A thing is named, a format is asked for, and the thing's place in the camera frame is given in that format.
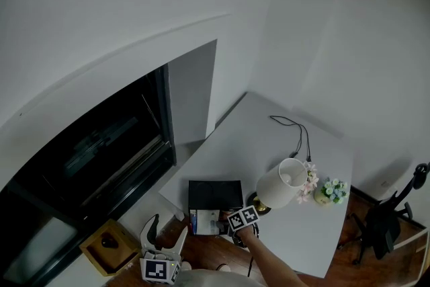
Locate yellow wooden box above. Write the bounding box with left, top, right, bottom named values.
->
left=79, top=218, right=142, bottom=277

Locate black cable on table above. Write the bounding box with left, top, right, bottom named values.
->
left=269, top=115, right=312, bottom=162

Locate white shade table lamp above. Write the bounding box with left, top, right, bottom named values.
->
left=247, top=157, right=309, bottom=216

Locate dark round object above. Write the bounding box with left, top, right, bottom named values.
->
left=101, top=235, right=119, bottom=249

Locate black window frame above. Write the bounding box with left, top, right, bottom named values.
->
left=0, top=64, right=177, bottom=286

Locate person's white shirt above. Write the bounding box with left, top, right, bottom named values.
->
left=174, top=268, right=269, bottom=287

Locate light wooden frame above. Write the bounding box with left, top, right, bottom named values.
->
left=392, top=228, right=430, bottom=253

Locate pink flower bouquet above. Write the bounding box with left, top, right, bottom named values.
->
left=296, top=161, right=320, bottom=205

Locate black storage box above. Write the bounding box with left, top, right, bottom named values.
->
left=187, top=179, right=245, bottom=237

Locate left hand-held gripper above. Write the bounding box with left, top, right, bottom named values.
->
left=139, top=213, right=189, bottom=285

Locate black office chair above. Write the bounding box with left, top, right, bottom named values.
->
left=345, top=163, right=430, bottom=265

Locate person's right forearm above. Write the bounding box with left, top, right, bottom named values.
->
left=240, top=227, right=308, bottom=287

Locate blue white flower pot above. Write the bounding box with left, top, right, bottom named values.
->
left=314, top=177, right=350, bottom=206

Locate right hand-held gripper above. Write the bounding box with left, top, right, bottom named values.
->
left=216, top=205, right=261, bottom=248

